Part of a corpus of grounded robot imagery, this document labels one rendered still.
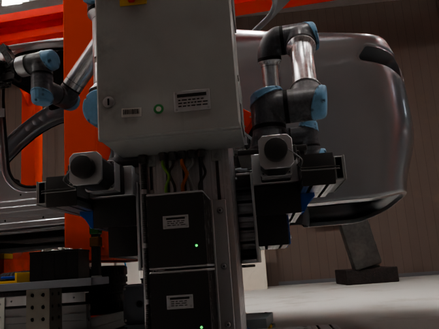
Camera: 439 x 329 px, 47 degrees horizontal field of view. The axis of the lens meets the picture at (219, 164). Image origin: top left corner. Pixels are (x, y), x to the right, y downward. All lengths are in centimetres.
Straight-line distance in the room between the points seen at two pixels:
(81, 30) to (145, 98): 139
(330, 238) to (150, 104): 1059
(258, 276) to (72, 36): 832
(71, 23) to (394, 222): 1011
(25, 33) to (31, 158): 137
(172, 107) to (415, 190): 1110
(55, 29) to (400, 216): 857
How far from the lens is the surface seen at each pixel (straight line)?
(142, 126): 121
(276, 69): 209
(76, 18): 262
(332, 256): 1168
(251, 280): 1038
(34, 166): 574
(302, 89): 176
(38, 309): 221
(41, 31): 600
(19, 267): 539
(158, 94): 122
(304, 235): 1164
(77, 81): 198
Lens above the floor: 45
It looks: 12 degrees up
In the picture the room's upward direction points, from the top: 4 degrees counter-clockwise
